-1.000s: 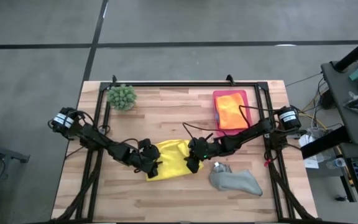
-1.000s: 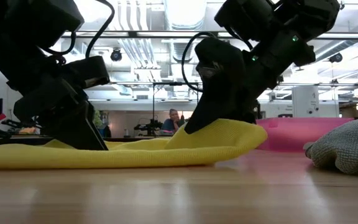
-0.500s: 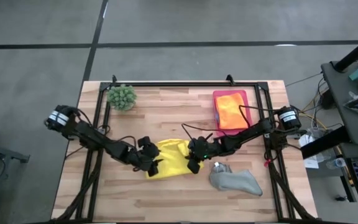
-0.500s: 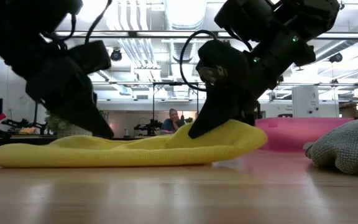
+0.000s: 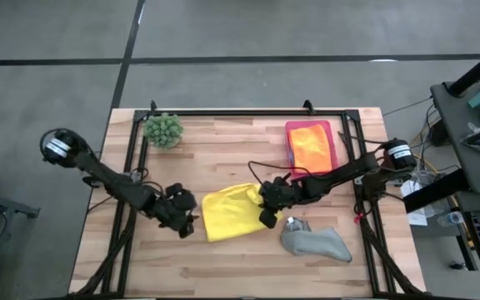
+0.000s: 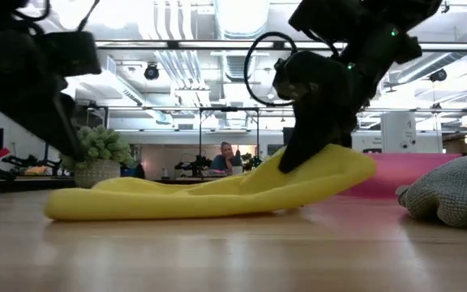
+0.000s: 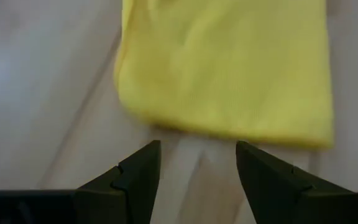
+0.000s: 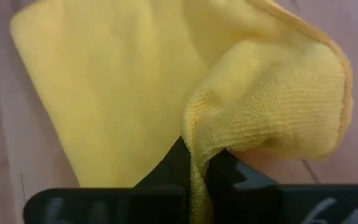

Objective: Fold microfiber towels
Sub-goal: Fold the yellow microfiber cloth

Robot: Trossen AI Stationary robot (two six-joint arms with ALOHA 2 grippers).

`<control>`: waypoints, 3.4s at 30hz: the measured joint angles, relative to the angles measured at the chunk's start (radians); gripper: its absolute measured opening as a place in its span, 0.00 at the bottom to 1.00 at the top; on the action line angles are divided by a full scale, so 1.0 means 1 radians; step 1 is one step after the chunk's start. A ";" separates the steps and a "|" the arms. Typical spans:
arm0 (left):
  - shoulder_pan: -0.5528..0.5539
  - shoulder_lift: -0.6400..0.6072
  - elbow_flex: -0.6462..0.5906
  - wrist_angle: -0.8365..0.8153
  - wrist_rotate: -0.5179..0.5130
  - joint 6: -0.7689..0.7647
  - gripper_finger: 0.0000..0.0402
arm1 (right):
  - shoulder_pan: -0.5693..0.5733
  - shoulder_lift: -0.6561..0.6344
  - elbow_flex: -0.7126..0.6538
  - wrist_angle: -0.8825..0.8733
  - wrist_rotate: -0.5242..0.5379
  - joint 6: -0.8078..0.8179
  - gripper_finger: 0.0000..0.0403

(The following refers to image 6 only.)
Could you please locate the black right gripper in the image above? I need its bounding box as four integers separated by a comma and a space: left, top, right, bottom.
278, 56, 364, 174

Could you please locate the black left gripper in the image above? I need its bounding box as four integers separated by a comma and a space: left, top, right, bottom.
0, 30, 102, 160

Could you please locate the grey microfiber towel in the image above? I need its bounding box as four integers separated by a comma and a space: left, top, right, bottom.
395, 152, 467, 229

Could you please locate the yellow microfiber towel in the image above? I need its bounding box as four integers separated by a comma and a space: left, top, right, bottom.
43, 143, 378, 222

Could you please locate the large black computer monitor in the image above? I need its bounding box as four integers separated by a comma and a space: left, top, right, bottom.
282, 127, 296, 147

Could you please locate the potted green plant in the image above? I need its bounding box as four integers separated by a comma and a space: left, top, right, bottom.
61, 124, 135, 190

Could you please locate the white cylindrical machine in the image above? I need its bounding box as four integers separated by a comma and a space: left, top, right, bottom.
380, 111, 418, 154

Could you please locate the pink plastic bin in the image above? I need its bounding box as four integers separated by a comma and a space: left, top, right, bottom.
338, 152, 464, 200

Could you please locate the blue storage box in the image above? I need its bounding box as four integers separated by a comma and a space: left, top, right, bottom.
120, 161, 145, 179

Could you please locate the person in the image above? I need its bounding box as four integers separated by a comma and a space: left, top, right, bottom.
210, 140, 242, 176

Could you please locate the black background test frame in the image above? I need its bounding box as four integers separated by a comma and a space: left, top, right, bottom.
83, 104, 109, 131

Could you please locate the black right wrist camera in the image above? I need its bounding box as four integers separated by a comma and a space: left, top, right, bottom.
272, 50, 319, 102

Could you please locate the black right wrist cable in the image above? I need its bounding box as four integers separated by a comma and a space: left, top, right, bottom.
243, 31, 299, 108

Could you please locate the black ceiling camera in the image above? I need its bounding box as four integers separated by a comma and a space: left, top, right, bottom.
428, 68, 448, 84
143, 62, 161, 81

